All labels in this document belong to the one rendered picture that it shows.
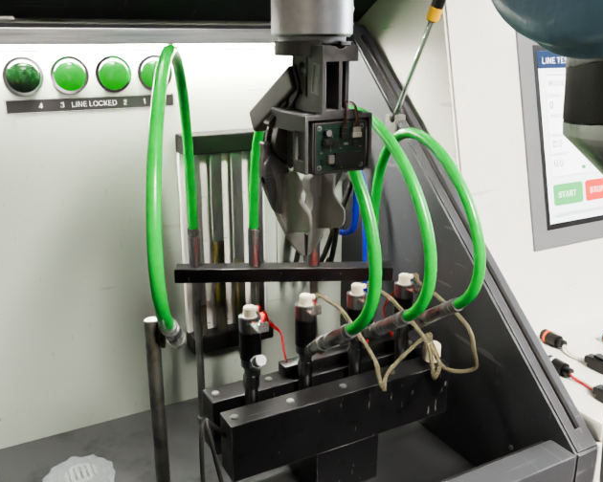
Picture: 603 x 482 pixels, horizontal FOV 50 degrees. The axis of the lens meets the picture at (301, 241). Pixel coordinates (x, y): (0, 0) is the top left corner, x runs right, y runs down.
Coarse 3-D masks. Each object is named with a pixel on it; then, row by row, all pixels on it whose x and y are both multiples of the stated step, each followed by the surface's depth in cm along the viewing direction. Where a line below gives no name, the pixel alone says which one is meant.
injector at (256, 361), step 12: (240, 324) 81; (240, 336) 82; (252, 336) 81; (240, 348) 82; (252, 348) 82; (240, 360) 83; (252, 360) 81; (264, 360) 81; (252, 372) 83; (252, 384) 84; (252, 396) 84
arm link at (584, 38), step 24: (504, 0) 14; (528, 0) 14; (552, 0) 13; (576, 0) 12; (600, 0) 11; (528, 24) 14; (552, 24) 13; (576, 24) 12; (600, 24) 12; (552, 48) 14; (576, 48) 13; (600, 48) 12; (576, 72) 15; (600, 72) 14; (576, 96) 15; (600, 96) 14; (576, 120) 15; (600, 120) 14; (576, 144) 16; (600, 144) 14; (600, 168) 15; (600, 480) 18
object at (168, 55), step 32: (160, 64) 66; (160, 96) 62; (160, 128) 60; (160, 160) 59; (192, 160) 92; (160, 192) 58; (192, 192) 94; (160, 224) 58; (192, 224) 96; (160, 256) 58; (160, 288) 59; (160, 320) 62
